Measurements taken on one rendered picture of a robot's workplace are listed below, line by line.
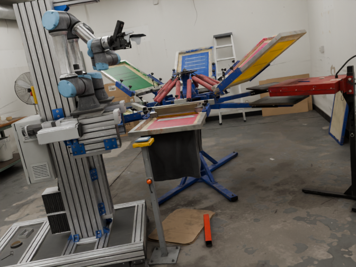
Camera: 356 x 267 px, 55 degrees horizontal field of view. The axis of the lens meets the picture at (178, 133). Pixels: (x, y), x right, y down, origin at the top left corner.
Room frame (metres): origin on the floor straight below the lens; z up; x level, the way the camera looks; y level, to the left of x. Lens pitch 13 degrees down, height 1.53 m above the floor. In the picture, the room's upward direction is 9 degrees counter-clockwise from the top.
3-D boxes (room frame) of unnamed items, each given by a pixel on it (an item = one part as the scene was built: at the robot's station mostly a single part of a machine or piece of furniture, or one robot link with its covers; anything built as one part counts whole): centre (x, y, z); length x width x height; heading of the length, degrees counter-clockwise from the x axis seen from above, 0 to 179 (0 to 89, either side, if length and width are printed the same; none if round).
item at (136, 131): (2.94, 0.03, 0.97); 0.79 x 0.58 x 0.04; 168
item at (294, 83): (3.02, -1.25, 1.06); 0.61 x 0.46 x 0.12; 48
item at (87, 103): (2.37, 0.58, 1.31); 0.15 x 0.15 x 0.10
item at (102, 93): (2.86, 0.60, 1.31); 0.15 x 0.15 x 0.10
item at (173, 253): (2.41, 0.26, 0.48); 0.22 x 0.22 x 0.96; 78
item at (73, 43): (2.91, 0.73, 1.63); 0.15 x 0.12 x 0.55; 68
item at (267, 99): (3.52, -0.69, 0.91); 1.34 x 0.40 x 0.08; 48
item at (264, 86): (4.18, -0.83, 0.91); 1.34 x 0.40 x 0.08; 108
